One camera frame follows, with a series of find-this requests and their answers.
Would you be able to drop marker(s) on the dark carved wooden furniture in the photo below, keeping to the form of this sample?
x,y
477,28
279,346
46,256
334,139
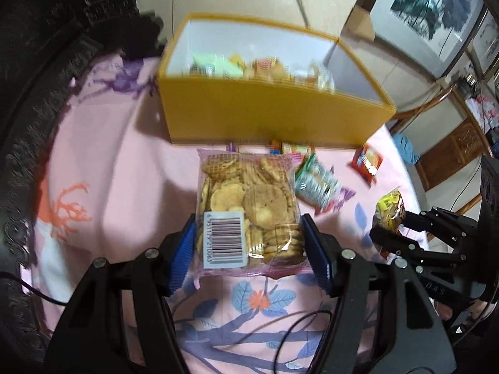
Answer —
x,y
35,85

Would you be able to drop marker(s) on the light green snack packet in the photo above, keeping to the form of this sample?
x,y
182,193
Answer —
x,y
214,66

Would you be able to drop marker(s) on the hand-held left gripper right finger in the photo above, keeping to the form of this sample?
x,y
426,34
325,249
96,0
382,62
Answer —
x,y
315,253

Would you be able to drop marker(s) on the purple snack packet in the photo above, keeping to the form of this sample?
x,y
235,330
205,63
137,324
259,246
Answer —
x,y
343,198

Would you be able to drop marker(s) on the framed landscape picture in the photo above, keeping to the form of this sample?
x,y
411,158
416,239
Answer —
x,y
425,11

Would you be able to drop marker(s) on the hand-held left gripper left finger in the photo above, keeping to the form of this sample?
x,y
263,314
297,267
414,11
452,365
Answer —
x,y
181,253

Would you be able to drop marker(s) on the blue cloth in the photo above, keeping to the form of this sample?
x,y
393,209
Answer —
x,y
405,148

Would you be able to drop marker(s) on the cardboard corner protector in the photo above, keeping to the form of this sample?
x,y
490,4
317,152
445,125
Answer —
x,y
358,23

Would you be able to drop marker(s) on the clear bag of round cookies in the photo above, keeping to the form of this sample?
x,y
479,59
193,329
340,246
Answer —
x,y
249,202

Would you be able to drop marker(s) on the yellow cardboard box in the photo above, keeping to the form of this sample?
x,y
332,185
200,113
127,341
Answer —
x,y
273,113

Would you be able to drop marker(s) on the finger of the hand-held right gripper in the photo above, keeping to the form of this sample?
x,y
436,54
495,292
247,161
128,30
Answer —
x,y
440,224
409,251

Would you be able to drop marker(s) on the green striped snack packet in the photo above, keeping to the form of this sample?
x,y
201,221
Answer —
x,y
315,181

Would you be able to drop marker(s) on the yellow crinkled snack packet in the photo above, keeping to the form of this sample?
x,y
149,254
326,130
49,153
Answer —
x,y
390,212

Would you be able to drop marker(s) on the red snack packet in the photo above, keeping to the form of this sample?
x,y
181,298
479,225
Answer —
x,y
366,161

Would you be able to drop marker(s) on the pale yellow snack packet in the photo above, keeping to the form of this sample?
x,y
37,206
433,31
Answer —
x,y
319,78

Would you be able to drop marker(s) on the wooden chair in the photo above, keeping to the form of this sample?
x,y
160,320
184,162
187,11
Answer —
x,y
448,152

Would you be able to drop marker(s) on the pink floral blanket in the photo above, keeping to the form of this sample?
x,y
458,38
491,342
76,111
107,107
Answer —
x,y
117,187

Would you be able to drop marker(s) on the orange and blue snack packet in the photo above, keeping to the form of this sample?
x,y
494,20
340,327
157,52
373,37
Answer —
x,y
292,148

